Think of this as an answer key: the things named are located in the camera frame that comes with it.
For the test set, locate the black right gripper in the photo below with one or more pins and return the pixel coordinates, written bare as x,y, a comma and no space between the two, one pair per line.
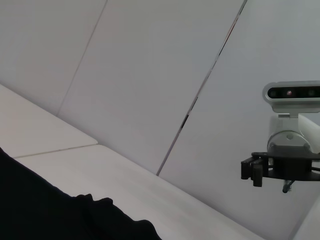
292,167

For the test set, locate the black shirt with FREE print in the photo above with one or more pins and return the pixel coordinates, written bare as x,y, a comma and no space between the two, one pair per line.
37,212

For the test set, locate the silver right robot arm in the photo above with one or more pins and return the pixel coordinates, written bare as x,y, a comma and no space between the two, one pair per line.
287,140

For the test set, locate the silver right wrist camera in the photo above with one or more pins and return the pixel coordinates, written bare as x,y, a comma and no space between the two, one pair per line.
287,93

